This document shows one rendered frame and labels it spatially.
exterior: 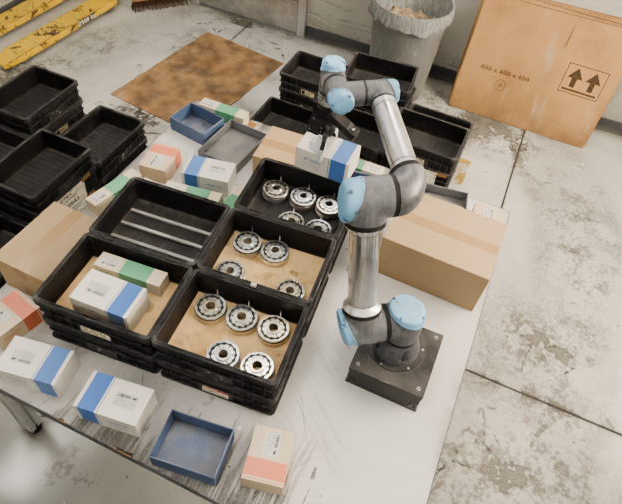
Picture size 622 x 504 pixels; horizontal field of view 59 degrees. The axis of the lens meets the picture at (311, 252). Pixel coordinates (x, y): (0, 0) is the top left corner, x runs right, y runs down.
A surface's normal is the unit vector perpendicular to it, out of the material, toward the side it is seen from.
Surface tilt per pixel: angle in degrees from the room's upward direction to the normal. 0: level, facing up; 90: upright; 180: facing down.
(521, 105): 72
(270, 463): 0
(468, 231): 0
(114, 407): 0
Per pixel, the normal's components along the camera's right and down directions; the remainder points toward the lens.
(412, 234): 0.09, -0.64
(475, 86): -0.35, 0.48
